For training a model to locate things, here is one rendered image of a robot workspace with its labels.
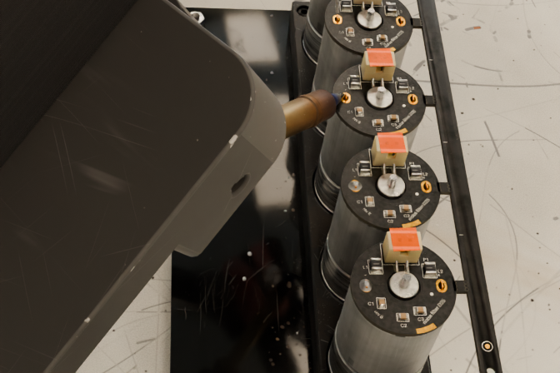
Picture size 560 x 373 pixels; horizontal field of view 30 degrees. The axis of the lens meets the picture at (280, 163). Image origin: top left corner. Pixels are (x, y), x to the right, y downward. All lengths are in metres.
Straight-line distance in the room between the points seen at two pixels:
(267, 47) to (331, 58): 0.06
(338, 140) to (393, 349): 0.06
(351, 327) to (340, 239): 0.03
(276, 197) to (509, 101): 0.10
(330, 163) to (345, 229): 0.03
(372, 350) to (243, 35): 0.14
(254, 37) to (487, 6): 0.09
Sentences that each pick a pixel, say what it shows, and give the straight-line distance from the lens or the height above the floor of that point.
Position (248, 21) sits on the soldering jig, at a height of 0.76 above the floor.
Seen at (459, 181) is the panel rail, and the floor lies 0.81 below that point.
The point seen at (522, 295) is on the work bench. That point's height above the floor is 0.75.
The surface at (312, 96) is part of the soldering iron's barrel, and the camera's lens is 0.26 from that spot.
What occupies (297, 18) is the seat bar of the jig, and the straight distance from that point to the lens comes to 0.35.
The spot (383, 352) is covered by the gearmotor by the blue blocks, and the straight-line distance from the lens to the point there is 0.25.
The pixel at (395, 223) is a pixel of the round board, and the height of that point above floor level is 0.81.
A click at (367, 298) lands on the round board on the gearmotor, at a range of 0.24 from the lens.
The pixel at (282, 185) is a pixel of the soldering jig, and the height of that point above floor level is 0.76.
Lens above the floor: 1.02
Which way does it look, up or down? 54 degrees down
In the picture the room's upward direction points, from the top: 9 degrees clockwise
